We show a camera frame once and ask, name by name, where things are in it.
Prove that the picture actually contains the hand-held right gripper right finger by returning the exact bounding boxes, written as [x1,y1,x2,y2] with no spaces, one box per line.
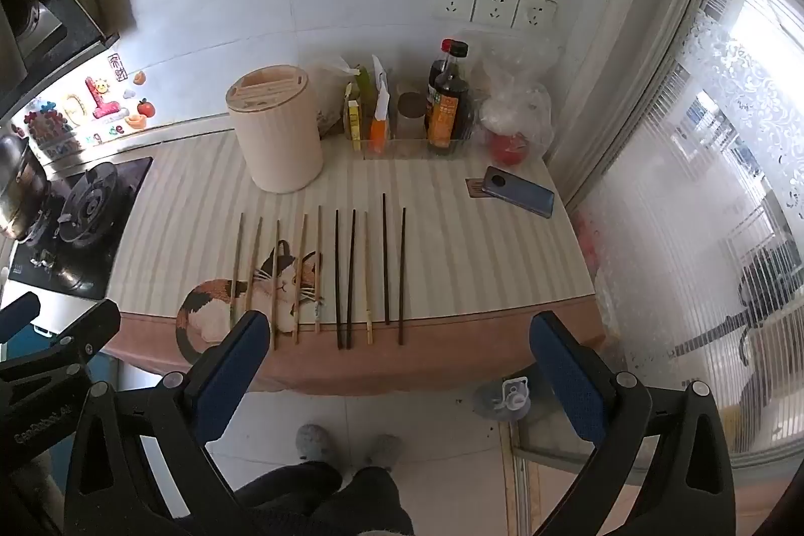
[529,311,737,536]

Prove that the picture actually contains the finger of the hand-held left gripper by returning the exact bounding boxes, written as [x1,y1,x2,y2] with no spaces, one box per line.
[0,291,42,346]
[0,298,122,383]

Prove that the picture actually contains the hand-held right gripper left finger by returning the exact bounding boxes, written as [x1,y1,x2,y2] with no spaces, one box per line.
[63,310,272,536]

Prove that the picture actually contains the light bamboo chopstick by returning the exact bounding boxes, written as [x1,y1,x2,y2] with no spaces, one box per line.
[363,210,374,347]

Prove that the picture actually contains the beige cylindrical chopstick holder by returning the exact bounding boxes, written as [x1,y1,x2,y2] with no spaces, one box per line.
[225,62,324,194]

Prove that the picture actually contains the clear plastic bottle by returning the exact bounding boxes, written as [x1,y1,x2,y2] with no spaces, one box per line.
[474,376,535,420]

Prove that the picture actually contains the grey slipper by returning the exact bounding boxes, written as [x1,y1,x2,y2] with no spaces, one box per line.
[364,434,403,471]
[295,424,343,463]

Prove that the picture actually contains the metal door track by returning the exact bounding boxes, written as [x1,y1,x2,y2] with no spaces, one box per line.
[501,416,597,536]

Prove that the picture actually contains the metal cooking pot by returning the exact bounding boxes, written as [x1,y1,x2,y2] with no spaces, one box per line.
[0,134,51,242]

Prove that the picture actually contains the frosted glass sliding door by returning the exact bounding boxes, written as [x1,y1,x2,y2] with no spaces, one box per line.
[565,0,804,474]

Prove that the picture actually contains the black gas stove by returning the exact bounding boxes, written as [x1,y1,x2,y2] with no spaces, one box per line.
[13,156,155,301]

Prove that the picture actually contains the person's dark trousers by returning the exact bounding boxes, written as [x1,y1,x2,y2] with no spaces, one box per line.
[234,462,416,536]

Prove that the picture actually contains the blue smartphone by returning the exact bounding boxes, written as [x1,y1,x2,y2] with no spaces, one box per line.
[482,165,555,219]

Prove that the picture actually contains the red bagged item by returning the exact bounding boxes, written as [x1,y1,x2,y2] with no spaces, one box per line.
[486,131,530,166]

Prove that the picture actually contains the plastic bag with red item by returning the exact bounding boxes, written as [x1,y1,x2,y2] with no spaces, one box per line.
[474,43,557,148]

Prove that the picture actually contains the clear plastic organizer tray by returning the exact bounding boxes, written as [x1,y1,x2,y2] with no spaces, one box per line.
[344,90,478,160]

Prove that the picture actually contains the orange and white packet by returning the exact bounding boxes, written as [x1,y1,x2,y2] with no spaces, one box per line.
[369,54,393,154]

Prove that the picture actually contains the soy sauce bottle orange label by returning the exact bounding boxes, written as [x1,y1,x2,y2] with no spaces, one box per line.
[425,39,476,157]

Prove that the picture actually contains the range hood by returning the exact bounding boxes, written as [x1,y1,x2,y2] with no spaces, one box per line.
[0,0,120,91]

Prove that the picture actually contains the clear plastic bag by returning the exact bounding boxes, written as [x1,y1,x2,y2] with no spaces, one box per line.
[305,55,359,138]

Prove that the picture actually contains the group of colourful wall stickers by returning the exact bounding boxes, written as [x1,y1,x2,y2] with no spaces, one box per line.
[24,52,157,160]

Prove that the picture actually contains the white wall socket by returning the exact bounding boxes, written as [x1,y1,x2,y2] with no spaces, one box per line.
[471,0,521,28]
[512,0,558,32]
[432,0,479,23]

